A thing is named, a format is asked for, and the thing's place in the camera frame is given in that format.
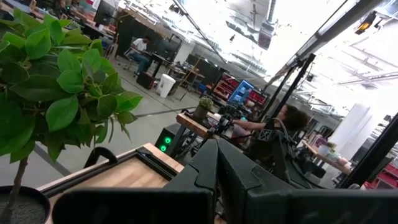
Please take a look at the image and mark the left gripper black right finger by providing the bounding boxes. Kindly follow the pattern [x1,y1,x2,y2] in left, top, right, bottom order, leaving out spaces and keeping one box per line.
[216,138,398,224]

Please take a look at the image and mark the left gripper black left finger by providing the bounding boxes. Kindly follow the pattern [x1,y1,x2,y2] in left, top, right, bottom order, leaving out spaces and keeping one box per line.
[52,138,219,224]

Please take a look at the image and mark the light wooden table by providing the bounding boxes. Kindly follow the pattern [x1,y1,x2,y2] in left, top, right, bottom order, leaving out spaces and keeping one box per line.
[301,139,353,175]

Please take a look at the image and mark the black table clamp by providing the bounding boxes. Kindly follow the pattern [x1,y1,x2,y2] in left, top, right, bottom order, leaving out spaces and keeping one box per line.
[83,146,119,169]

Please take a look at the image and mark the computer tower green lights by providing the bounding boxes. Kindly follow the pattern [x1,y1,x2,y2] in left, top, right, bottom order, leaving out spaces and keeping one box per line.
[154,123,182,153]

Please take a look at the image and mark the wooden work table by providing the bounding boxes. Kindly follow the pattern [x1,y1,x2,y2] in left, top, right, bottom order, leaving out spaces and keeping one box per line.
[175,111,249,141]

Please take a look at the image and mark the black plant pot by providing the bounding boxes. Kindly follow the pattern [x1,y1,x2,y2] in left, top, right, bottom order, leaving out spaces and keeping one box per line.
[0,185,52,224]

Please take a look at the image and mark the small potted plant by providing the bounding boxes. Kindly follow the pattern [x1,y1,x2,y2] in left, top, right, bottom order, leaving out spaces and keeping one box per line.
[193,96,215,122]

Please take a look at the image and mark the white bin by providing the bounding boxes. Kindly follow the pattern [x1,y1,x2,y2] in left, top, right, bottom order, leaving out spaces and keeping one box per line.
[155,73,177,99]

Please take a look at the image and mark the black box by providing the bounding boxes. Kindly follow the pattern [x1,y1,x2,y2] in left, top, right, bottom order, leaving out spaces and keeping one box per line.
[136,72,155,90]

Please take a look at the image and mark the blue screen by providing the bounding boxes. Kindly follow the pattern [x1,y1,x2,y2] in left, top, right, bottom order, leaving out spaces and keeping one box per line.
[227,80,254,105]

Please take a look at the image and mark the red storage shelves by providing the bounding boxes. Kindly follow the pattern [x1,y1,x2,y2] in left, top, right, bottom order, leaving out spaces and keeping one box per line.
[213,73,269,107]

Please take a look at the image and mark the green leafy plant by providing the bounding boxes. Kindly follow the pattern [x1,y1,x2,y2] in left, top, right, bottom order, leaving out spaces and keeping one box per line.
[0,7,144,223]

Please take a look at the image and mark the seated person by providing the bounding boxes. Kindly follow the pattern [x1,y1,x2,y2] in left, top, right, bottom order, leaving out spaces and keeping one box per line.
[128,35,154,76]

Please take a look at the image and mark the dark monitor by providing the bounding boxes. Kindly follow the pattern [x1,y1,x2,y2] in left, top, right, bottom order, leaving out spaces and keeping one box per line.
[93,0,116,27]

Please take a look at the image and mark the overhead camera orange light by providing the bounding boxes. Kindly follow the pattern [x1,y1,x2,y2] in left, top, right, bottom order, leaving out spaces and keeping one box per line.
[354,11,377,35]

